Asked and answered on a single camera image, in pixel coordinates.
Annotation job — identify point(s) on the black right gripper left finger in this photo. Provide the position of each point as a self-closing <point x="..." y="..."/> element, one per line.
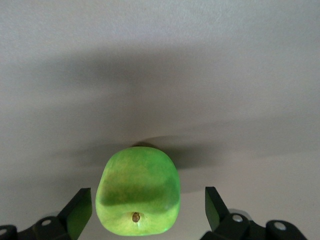
<point x="75" y="215"/>

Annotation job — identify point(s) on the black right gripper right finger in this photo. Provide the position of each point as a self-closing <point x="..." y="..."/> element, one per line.
<point x="217" y="215"/>

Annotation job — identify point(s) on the green apple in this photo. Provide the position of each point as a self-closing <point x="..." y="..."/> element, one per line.
<point x="137" y="190"/>

